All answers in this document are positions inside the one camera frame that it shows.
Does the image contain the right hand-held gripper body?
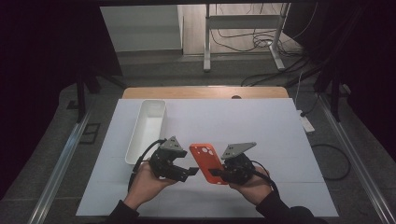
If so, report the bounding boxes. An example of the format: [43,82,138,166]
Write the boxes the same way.
[220,141,258,186]

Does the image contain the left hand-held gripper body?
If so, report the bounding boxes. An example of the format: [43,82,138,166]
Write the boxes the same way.
[148,135,189,183]

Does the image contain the orange phone case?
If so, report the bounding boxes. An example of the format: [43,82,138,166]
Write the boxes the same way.
[189,143,230,186]

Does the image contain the person's right hand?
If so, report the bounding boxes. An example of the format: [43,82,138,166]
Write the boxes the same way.
[228,165,274,206]

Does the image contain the person's left hand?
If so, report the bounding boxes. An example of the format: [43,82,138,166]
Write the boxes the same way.
[123,161,179,210]

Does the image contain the white oblong plastic tray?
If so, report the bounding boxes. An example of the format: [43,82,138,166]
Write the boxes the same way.
[124,99,167,165]

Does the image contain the white table cover sheet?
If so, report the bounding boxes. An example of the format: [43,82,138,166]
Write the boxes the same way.
[76,98,340,218]

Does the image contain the wooden table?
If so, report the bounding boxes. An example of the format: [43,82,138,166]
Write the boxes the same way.
[121,86,290,100]

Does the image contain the black floor plate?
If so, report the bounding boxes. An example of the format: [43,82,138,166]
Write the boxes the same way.
[78,122,102,146]

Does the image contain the white power strip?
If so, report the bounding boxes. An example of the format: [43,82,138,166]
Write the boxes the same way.
[296,109,316,133]

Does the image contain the black metal stand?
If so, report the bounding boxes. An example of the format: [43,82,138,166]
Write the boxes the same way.
[65,72,127,123]
[313,60,351,123]

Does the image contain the white cabinet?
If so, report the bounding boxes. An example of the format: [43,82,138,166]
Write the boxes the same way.
[99,5,184,53]

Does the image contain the dark curtain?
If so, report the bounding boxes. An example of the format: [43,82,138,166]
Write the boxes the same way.
[0,0,123,200]
[284,0,396,160]

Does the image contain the left hand-held gripper cable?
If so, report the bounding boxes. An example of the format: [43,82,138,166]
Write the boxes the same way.
[127,138,167,192]

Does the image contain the hand-held gripper cable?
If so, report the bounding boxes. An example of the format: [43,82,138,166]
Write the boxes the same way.
[250,160,280,196]
[127,138,167,192]

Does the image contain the right hand-held gripper cable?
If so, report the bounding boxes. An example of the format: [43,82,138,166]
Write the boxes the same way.
[250,160,280,196]

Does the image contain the aluminium floor rail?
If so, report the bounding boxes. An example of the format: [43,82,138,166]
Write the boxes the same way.
[27,110,92,224]
[317,92,396,224]

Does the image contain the black looped floor cable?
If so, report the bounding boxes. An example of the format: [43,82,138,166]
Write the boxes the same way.
[310,143,352,182]

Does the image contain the tangle of black floor cables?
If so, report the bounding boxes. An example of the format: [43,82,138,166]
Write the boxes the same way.
[209,28,311,59]

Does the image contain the grey metal desk frame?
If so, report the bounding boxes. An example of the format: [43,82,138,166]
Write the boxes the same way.
[203,2,291,73]

